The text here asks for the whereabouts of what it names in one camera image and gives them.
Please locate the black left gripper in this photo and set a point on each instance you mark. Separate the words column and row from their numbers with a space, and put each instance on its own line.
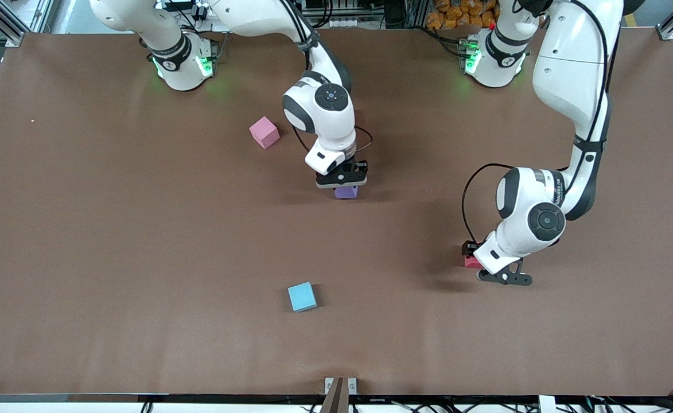
column 469, row 248

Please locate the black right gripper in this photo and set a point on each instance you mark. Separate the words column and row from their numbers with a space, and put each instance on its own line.
column 358, row 168

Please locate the red foam block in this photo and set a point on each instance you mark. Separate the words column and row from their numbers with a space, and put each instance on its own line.
column 471, row 263

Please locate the purple foam block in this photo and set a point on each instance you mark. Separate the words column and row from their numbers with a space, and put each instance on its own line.
column 346, row 193

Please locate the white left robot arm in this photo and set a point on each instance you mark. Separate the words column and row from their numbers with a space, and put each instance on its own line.
column 571, row 74

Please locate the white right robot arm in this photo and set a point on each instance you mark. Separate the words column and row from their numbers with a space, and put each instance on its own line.
column 336, row 129

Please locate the pink foam block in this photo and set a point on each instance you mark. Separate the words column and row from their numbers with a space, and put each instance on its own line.
column 264, row 133

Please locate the blue foam block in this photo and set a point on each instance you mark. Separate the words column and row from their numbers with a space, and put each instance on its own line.
column 302, row 297

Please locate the grey connector box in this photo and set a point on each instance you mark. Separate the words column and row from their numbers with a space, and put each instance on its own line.
column 465, row 46
column 217, row 49

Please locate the bag of oranges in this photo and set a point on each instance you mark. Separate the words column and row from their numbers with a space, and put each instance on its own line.
column 451, row 14

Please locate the grey metal bracket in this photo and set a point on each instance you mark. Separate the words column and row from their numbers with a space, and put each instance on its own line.
column 339, row 396

